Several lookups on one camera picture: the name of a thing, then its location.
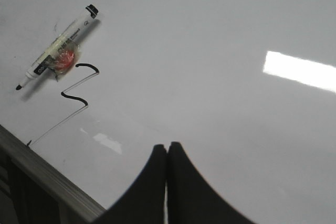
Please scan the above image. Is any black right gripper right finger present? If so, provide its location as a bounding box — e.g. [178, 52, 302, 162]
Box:
[167, 142, 253, 223]

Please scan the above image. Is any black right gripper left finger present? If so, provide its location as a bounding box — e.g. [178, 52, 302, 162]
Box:
[93, 144, 167, 223]

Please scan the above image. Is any red magnet taped to marker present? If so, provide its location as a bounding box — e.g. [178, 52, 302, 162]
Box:
[49, 43, 81, 82]

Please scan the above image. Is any white black whiteboard marker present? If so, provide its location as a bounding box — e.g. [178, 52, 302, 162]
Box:
[16, 4, 99, 90]

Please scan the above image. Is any white whiteboard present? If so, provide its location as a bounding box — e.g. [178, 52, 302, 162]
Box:
[1, 0, 335, 223]

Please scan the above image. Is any grey aluminium whiteboard frame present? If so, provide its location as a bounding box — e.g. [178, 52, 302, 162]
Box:
[1, 126, 106, 223]

